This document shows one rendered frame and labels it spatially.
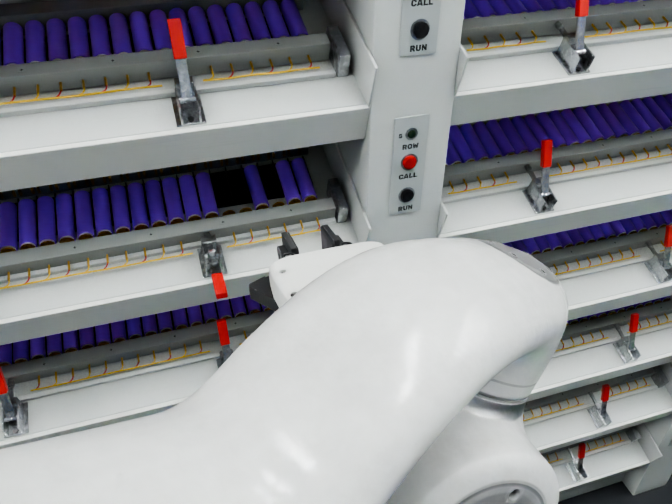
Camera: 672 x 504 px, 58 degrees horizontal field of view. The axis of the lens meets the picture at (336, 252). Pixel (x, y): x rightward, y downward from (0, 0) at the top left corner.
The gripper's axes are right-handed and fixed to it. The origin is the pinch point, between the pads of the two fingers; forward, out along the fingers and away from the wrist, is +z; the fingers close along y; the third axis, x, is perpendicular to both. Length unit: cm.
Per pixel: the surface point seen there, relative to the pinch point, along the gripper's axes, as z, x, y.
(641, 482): 30, 91, -80
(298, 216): 17.8, 4.2, -2.9
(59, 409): 20.1, 25.7, 29.7
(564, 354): 25, 43, -50
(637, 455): 30, 81, -78
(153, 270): 16.7, 7.2, 14.7
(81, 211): 23.0, 1.1, 21.4
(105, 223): 21.1, 2.3, 19.0
